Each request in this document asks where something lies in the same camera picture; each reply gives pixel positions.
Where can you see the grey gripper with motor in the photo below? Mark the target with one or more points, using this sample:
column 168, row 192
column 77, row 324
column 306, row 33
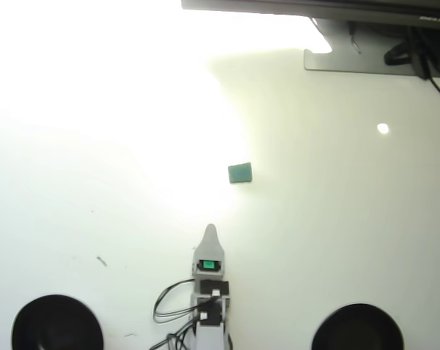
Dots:
column 208, row 273

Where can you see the blue cube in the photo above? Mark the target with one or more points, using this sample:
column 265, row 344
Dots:
column 240, row 173

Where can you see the black round bowl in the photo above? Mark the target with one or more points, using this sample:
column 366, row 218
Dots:
column 56, row 324
column 356, row 328

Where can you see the dark computer monitor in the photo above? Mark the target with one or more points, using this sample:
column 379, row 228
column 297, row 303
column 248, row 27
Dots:
column 314, row 7

